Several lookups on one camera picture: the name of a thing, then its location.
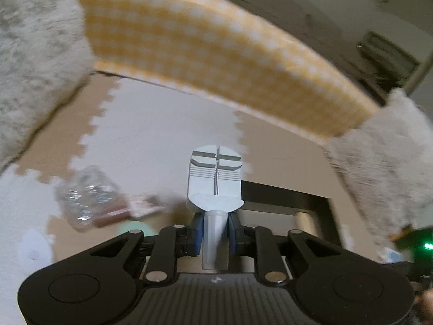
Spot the white watch link remover tool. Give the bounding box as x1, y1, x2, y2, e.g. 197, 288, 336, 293
187, 145, 244, 271

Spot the clear plastic screw box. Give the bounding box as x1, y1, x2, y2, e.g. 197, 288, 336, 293
54, 166, 129, 231

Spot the black square tray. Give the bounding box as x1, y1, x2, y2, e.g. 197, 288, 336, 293
238, 180, 342, 246

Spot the small printed cardboard box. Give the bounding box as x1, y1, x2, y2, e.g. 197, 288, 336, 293
129, 194, 164, 219

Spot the cream nail file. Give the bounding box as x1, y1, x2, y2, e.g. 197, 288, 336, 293
296, 211, 316, 235

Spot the mint green round compact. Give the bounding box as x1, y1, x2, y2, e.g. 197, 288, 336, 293
117, 220, 158, 236

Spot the brown lipstick tube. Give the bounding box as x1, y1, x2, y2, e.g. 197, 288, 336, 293
93, 208, 131, 228

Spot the fluffy grey pillow right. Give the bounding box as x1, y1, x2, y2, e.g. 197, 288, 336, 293
325, 89, 432, 244

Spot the fluffy grey pillow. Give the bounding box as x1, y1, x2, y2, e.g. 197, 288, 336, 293
325, 89, 432, 244
1, 0, 94, 167

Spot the white oval plastic piece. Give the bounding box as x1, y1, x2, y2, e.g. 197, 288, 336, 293
17, 229, 54, 275

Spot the dark wooden shelf clutter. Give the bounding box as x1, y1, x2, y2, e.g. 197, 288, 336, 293
357, 32, 420, 92

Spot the yellow gingham sofa cushion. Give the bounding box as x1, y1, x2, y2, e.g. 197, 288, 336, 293
79, 0, 379, 143

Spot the fluffy grey pillow left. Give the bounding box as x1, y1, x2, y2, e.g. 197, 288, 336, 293
1, 0, 94, 167

